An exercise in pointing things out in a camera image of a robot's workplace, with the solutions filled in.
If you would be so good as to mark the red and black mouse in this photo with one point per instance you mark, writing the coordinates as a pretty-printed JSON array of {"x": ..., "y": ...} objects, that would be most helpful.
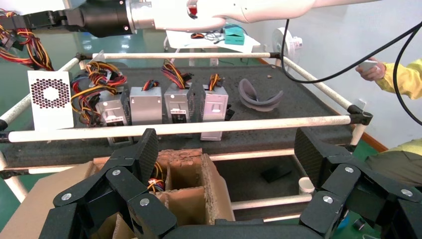
[{"x": 197, "y": 35}]

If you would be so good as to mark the white handheld remote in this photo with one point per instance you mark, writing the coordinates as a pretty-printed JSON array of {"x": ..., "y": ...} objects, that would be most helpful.
[{"x": 366, "y": 64}]

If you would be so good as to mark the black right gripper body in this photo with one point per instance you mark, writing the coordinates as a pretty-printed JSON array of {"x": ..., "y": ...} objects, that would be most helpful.
[{"x": 105, "y": 18}]

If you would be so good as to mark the person's bare hand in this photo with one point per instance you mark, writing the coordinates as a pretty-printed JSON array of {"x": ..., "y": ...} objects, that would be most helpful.
[{"x": 374, "y": 74}]

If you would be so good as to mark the brown cardboard divider box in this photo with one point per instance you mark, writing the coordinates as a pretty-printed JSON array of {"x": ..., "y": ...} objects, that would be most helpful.
[{"x": 188, "y": 204}]

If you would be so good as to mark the yellow sleeved forearm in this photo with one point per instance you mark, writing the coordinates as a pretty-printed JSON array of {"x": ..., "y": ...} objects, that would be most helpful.
[{"x": 402, "y": 79}]

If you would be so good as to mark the white office desk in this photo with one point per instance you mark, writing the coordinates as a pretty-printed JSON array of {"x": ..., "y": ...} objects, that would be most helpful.
[{"x": 178, "y": 38}]

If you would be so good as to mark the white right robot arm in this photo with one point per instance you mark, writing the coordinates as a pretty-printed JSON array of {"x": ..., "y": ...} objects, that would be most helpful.
[{"x": 247, "y": 10}]

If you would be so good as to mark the white pipe table frame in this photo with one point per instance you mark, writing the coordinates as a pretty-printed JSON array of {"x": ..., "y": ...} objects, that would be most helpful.
[{"x": 99, "y": 132}]

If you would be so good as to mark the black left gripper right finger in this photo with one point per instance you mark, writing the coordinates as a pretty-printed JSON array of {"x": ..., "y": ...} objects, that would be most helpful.
[{"x": 346, "y": 184}]

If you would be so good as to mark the white standing fan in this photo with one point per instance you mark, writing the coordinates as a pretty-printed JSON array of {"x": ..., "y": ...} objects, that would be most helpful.
[{"x": 291, "y": 43}]

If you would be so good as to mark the olive green trousers leg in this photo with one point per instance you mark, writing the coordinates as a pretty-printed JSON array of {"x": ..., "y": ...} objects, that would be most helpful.
[{"x": 395, "y": 168}]

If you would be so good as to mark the yellow jacket torso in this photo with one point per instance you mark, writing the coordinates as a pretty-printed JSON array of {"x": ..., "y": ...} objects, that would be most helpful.
[{"x": 408, "y": 146}]

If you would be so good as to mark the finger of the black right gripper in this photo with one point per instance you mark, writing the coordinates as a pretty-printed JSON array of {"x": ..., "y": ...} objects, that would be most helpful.
[
  {"x": 43, "y": 25},
  {"x": 43, "y": 15}
]

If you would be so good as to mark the grey curved rubber pad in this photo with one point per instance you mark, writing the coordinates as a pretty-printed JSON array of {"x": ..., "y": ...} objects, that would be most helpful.
[{"x": 260, "y": 104}]

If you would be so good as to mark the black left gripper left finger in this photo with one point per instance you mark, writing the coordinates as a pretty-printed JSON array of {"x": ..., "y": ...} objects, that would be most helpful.
[{"x": 115, "y": 191}]

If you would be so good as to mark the teal cardboard box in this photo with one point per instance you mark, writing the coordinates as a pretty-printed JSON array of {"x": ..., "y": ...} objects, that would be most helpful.
[{"x": 234, "y": 37}]

